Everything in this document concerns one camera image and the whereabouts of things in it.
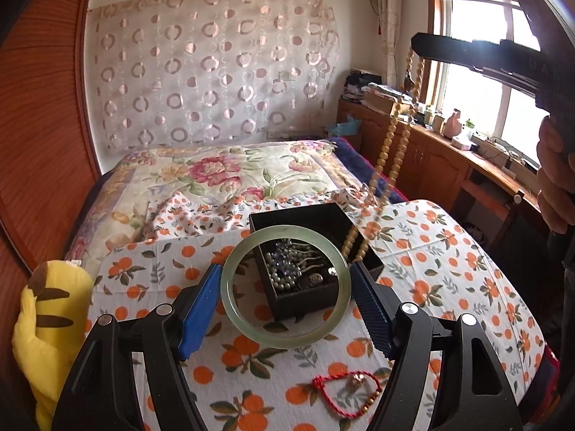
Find beige window curtain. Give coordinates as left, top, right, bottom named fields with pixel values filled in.
left=375, top=0, right=403, bottom=86

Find pile of books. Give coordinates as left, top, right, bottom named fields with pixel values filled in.
left=344, top=69, right=416, bottom=115

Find wood framed window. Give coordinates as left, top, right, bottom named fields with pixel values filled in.
left=431, top=0, right=558, bottom=162

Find wooden cabinet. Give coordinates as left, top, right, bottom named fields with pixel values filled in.
left=337, top=99, right=553, bottom=252

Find black box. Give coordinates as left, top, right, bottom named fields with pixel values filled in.
left=248, top=202, right=385, bottom=323

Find dark blue blanket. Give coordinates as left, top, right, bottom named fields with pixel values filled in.
left=335, top=137, right=407, bottom=205

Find circle patterned sheer curtain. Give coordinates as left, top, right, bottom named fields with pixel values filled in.
left=87, top=0, right=340, bottom=151

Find pale green jade bangle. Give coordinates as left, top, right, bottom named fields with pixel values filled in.
left=220, top=225, right=350, bottom=350

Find red string bracelet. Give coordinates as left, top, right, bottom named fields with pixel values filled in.
left=312, top=370, right=382, bottom=416

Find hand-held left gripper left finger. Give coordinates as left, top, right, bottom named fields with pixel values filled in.
left=53, top=261, right=224, bottom=431

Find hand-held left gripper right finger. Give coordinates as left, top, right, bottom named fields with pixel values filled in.
left=350, top=260, right=524, bottom=431

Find pink figurine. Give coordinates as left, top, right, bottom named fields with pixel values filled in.
left=445, top=108, right=463, bottom=136

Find floral bedspread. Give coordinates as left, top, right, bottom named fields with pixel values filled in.
left=67, top=140, right=367, bottom=261

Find wooden bead necklace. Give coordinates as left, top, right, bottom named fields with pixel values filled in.
left=341, top=49, right=425, bottom=263

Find yellow plush toy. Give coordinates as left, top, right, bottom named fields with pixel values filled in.
left=11, top=259, right=95, bottom=429

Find blue bag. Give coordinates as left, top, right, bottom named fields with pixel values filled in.
left=335, top=117, right=362, bottom=138

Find pearl necklace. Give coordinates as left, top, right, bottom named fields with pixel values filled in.
left=263, top=251, right=306, bottom=295

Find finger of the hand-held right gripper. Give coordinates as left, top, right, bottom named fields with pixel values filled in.
left=410, top=31, right=540, bottom=97

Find person's right hand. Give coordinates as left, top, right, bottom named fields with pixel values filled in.
left=535, top=114, right=575, bottom=235

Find orange print tablecloth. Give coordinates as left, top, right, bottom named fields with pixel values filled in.
left=87, top=191, right=546, bottom=431

